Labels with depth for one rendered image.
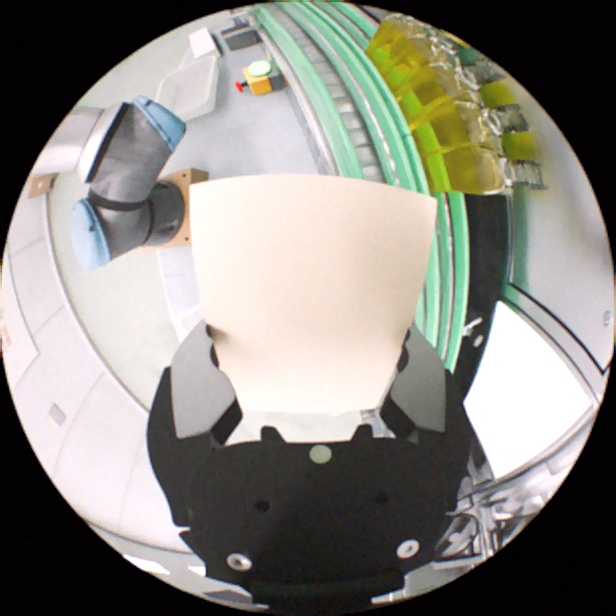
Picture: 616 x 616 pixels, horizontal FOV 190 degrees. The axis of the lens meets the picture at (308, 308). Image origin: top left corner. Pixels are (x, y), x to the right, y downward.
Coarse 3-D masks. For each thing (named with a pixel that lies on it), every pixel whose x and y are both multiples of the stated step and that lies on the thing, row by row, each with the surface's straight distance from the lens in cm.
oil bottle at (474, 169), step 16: (432, 160) 30; (448, 160) 28; (464, 160) 26; (480, 160) 24; (496, 160) 24; (432, 176) 31; (448, 176) 28; (464, 176) 26; (480, 176) 24; (496, 176) 24; (464, 192) 27; (480, 192) 25; (496, 192) 24
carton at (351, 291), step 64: (192, 192) 10; (256, 192) 9; (320, 192) 9; (384, 192) 10; (256, 256) 9; (320, 256) 9; (384, 256) 10; (256, 320) 11; (320, 320) 10; (384, 320) 11; (256, 384) 14; (320, 384) 14; (384, 384) 16
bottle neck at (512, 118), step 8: (512, 104) 24; (488, 112) 25; (496, 112) 24; (504, 112) 24; (512, 112) 23; (520, 112) 23; (488, 120) 25; (496, 120) 24; (504, 120) 24; (512, 120) 23; (520, 120) 23; (528, 120) 25; (496, 128) 25; (504, 128) 24; (512, 128) 24; (520, 128) 24; (528, 128) 23
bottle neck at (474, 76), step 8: (472, 64) 26; (480, 64) 26; (488, 64) 25; (496, 64) 27; (464, 72) 27; (472, 72) 26; (480, 72) 26; (488, 72) 25; (496, 72) 25; (472, 80) 27; (480, 80) 26; (488, 80) 26; (496, 80) 26
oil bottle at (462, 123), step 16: (432, 112) 29; (448, 112) 27; (464, 112) 25; (480, 112) 25; (416, 128) 32; (432, 128) 29; (448, 128) 27; (464, 128) 25; (480, 128) 24; (416, 144) 33; (432, 144) 30; (448, 144) 28; (464, 144) 26; (480, 144) 26; (496, 144) 27
